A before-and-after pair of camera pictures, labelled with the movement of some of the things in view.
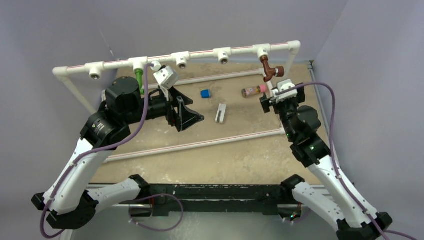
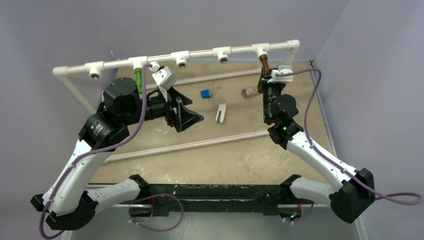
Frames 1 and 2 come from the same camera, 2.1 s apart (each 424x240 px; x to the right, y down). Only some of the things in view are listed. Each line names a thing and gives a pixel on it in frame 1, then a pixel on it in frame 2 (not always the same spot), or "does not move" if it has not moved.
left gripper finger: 187,118 does not move
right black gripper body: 266,103 -> 270,91
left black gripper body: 171,116 does not move
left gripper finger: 178,99 does not move
